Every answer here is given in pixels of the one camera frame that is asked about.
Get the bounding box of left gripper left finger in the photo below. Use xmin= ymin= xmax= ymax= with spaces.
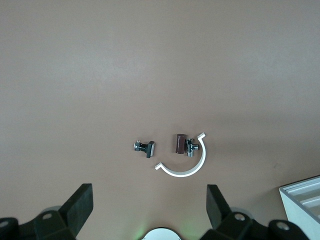
xmin=0 ymin=183 xmax=94 ymax=240

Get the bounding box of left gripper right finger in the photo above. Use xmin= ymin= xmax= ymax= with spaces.
xmin=199 ymin=184 xmax=309 ymax=240

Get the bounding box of white drawer cabinet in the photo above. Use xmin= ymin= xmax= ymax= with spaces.
xmin=278 ymin=175 xmax=320 ymax=240

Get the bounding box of white curved plastic clamp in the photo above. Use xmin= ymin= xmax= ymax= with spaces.
xmin=154 ymin=132 xmax=208 ymax=178

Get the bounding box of chrome metal valve fitting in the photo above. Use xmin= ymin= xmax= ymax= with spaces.
xmin=184 ymin=138 xmax=200 ymax=158

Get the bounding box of small black clip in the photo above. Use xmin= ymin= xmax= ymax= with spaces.
xmin=132 ymin=140 xmax=156 ymax=159

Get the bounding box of brown table cover sheet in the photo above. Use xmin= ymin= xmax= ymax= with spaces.
xmin=0 ymin=0 xmax=320 ymax=240

